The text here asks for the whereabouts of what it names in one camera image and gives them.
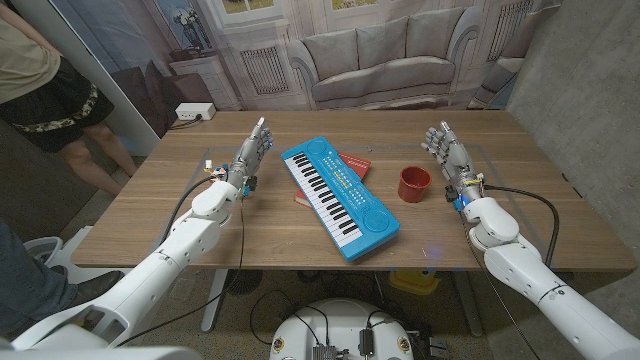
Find long looped black cable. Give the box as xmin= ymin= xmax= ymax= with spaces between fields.
xmin=248 ymin=289 xmax=332 ymax=347

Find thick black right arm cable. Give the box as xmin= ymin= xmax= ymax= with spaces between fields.
xmin=482 ymin=183 xmax=560 ymax=269

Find red notebook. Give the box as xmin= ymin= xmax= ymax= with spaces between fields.
xmin=293 ymin=152 xmax=372 ymax=209

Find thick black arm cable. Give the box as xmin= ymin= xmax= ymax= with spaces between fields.
xmin=158 ymin=174 xmax=224 ymax=246
xmin=482 ymin=183 xmax=560 ymax=269

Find white floor stand base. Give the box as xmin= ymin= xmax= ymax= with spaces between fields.
xmin=23 ymin=225 xmax=94 ymax=285

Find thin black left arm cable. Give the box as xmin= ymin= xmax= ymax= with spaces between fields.
xmin=117 ymin=192 xmax=247 ymax=347

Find blue toy piano keyboard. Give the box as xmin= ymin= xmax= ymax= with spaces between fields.
xmin=280 ymin=135 xmax=401 ymax=263

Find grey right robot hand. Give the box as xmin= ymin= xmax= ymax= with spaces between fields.
xmin=421 ymin=120 xmax=486 ymax=203

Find white power strip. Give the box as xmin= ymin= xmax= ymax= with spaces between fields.
xmin=174 ymin=102 xmax=217 ymax=122

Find white robot chest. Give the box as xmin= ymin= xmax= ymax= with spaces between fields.
xmin=0 ymin=345 xmax=204 ymax=360

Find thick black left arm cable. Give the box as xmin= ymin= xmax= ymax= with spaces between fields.
xmin=158 ymin=174 xmax=224 ymax=246

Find person in beige shirt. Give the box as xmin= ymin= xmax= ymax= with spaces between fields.
xmin=0 ymin=3 xmax=137 ymax=196

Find short black cable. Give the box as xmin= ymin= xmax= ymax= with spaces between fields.
xmin=366 ymin=309 xmax=401 ymax=331

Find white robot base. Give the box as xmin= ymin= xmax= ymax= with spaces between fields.
xmin=269 ymin=298 xmax=415 ymax=360

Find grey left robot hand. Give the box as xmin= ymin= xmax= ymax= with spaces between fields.
xmin=227 ymin=116 xmax=275 ymax=186

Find black round fan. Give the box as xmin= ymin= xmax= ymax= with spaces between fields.
xmin=224 ymin=268 xmax=264 ymax=296

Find yellow plastic object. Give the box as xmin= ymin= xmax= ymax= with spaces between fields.
xmin=388 ymin=268 xmax=441 ymax=296

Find printed living room backdrop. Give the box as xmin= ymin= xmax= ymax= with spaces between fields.
xmin=49 ymin=0 xmax=564 ymax=139

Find left wrist white connector wires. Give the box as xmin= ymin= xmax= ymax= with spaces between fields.
xmin=204 ymin=159 xmax=230 ymax=181

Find red cup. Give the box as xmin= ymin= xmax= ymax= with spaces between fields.
xmin=397 ymin=165 xmax=433 ymax=204

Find black power strip cable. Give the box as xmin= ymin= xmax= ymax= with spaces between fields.
xmin=167 ymin=114 xmax=204 ymax=131

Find person in blue jeans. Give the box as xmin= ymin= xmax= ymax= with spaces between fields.
xmin=0 ymin=219 xmax=126 ymax=336

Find grey table leg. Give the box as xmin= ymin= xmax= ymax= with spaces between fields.
xmin=452 ymin=269 xmax=485 ymax=339

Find small black box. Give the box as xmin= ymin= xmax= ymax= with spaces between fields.
xmin=358 ymin=328 xmax=375 ymax=357

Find white table leg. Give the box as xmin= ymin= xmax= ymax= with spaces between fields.
xmin=200 ymin=268 xmax=230 ymax=334

